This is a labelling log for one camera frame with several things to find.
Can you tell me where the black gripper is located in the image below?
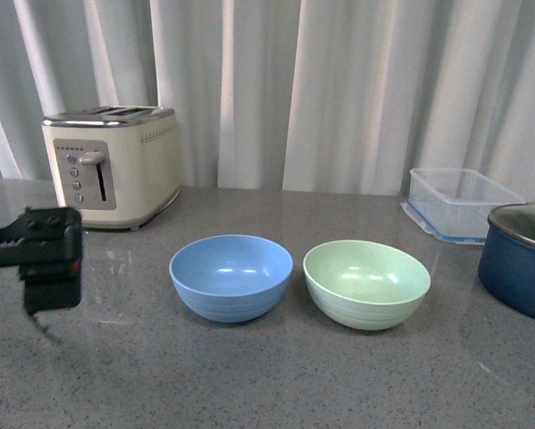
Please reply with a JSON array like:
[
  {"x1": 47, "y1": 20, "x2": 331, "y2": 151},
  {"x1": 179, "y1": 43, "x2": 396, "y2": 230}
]
[{"x1": 0, "y1": 207, "x2": 83, "y2": 315}]

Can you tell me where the green bowl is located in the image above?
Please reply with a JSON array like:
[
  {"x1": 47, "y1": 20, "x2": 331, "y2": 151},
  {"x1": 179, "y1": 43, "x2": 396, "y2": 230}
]
[{"x1": 303, "y1": 240, "x2": 431, "y2": 331}]

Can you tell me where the blue bowl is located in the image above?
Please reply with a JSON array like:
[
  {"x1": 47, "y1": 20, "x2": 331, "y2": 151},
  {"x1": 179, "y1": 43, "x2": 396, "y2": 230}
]
[{"x1": 169, "y1": 234, "x2": 293, "y2": 323}]

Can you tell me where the cream two-slot toaster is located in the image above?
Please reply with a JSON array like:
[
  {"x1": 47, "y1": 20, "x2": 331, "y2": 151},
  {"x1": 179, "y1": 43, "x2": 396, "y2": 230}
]
[{"x1": 41, "y1": 105, "x2": 181, "y2": 230}]

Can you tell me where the white curtain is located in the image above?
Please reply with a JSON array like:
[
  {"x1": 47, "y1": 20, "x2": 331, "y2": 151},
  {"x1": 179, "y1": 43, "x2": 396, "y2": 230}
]
[{"x1": 0, "y1": 1, "x2": 535, "y2": 202}]

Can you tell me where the clear plastic food container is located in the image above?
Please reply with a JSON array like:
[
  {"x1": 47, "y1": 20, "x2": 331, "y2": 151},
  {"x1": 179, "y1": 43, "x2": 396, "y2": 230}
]
[{"x1": 401, "y1": 167, "x2": 525, "y2": 245}]

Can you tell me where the dark blue pot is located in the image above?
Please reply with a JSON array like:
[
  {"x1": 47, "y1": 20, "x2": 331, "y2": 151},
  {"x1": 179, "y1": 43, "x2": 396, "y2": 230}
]
[{"x1": 478, "y1": 224, "x2": 535, "y2": 319}]

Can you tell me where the glass pot lid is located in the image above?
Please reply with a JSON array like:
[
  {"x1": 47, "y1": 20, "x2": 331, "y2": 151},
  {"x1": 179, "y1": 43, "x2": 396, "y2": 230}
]
[{"x1": 489, "y1": 203, "x2": 535, "y2": 248}]

